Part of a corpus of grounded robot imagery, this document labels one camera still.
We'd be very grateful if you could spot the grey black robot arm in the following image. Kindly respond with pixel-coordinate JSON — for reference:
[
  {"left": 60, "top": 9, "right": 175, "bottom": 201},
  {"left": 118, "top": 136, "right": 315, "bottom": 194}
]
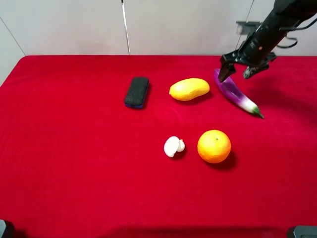
[{"left": 218, "top": 0, "right": 317, "bottom": 82}]

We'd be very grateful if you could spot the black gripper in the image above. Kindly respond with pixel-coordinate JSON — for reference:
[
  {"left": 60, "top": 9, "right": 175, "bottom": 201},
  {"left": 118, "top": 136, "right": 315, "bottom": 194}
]
[{"left": 218, "top": 29, "right": 277, "bottom": 82}]

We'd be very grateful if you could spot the white toy mushroom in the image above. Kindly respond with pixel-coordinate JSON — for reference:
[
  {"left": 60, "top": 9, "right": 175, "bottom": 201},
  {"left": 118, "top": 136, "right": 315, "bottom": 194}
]
[{"left": 163, "top": 136, "right": 185, "bottom": 158}]

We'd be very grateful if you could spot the purple toy eggplant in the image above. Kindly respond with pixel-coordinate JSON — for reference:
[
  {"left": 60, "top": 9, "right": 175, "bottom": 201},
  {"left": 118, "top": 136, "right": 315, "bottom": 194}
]
[{"left": 213, "top": 68, "right": 264, "bottom": 119}]

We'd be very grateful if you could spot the black braided cable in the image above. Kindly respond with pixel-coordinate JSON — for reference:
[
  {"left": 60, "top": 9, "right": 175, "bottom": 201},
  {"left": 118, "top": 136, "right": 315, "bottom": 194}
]
[{"left": 276, "top": 14, "right": 317, "bottom": 49}]

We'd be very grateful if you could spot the blue black board eraser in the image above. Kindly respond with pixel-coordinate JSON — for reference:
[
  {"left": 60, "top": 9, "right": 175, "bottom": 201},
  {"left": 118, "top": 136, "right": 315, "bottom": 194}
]
[{"left": 124, "top": 77, "right": 150, "bottom": 109}]

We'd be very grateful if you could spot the yellow toy mango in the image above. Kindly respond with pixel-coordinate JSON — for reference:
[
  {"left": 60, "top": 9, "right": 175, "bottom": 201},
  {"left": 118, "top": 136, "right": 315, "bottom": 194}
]
[{"left": 169, "top": 78, "right": 210, "bottom": 101}]

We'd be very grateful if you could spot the orange toy orange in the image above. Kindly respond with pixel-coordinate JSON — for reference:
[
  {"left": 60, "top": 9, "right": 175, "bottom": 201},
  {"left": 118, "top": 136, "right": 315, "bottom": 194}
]
[{"left": 197, "top": 130, "right": 231, "bottom": 164}]

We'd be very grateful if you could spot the red velvet table cloth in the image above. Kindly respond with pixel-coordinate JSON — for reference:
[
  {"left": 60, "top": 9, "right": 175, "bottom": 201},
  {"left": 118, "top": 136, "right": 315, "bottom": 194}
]
[{"left": 0, "top": 56, "right": 317, "bottom": 238}]

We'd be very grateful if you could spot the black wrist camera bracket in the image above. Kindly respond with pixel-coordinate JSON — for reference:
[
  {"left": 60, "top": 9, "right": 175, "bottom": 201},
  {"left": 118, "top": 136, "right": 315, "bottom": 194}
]
[{"left": 236, "top": 21, "right": 261, "bottom": 36}]

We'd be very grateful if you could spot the white wall seam strip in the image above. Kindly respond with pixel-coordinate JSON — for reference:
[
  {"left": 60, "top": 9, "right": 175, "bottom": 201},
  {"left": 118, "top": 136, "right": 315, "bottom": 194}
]
[{"left": 121, "top": 0, "right": 131, "bottom": 55}]

